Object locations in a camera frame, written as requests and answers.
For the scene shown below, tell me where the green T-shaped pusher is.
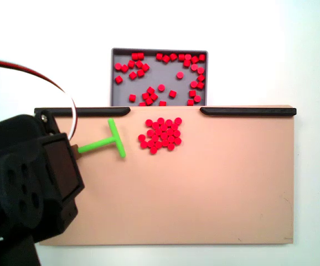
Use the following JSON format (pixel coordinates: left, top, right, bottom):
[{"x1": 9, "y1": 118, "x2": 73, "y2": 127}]
[{"x1": 78, "y1": 118, "x2": 127, "y2": 159}]

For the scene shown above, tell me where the grey tray container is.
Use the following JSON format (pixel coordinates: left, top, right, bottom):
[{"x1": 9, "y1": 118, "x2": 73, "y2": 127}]
[{"x1": 110, "y1": 47, "x2": 209, "y2": 108}]

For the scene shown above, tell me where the beige flat board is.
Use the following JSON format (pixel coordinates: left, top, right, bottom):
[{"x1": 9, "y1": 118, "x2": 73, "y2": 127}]
[{"x1": 34, "y1": 104, "x2": 297, "y2": 247}]

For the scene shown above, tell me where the red black white wire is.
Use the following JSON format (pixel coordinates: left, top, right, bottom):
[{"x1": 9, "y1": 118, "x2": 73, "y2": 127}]
[{"x1": 0, "y1": 57, "x2": 80, "y2": 140}]

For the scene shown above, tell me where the black guard rail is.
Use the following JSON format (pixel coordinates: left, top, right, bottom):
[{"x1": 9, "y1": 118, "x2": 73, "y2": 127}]
[
  {"x1": 34, "y1": 107, "x2": 131, "y2": 117},
  {"x1": 200, "y1": 106, "x2": 297, "y2": 117}
]

